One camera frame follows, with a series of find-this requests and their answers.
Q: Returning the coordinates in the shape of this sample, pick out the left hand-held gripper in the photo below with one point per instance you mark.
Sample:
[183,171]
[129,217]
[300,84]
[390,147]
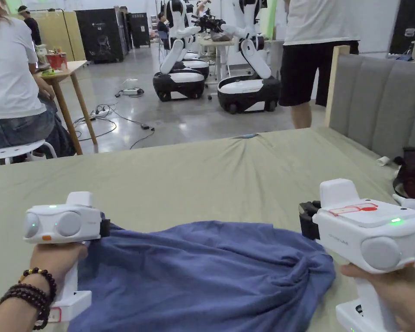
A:
[64,223]

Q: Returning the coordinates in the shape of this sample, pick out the white power strip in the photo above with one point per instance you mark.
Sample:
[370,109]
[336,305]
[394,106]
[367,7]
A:
[131,92]
[100,111]

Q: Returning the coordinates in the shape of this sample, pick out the bed with pale green sheet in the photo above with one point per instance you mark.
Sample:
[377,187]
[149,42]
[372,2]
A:
[193,180]

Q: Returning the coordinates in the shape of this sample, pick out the person's left hand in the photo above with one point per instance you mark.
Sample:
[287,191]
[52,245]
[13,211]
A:
[57,257]

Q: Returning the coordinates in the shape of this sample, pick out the small black cabinet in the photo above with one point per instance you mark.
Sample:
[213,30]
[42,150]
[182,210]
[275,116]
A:
[140,29]

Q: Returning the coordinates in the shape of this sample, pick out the person's right hand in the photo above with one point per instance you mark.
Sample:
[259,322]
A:
[401,294]

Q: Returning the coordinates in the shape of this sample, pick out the dark blue shirt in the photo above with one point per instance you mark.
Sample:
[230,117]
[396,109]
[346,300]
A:
[193,276]

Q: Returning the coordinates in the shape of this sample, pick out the white and black wheeled robot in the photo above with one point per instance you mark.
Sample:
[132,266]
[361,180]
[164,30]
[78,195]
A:
[249,88]
[180,77]

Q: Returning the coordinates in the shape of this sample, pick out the grey padded headboard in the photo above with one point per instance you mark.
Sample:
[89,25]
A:
[380,100]

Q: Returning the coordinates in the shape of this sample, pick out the large black cabinet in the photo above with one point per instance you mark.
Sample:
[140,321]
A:
[105,34]

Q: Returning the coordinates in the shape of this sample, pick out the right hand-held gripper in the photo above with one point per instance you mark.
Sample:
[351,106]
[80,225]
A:
[352,231]

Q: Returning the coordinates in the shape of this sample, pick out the black flight case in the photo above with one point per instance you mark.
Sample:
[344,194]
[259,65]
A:
[406,24]

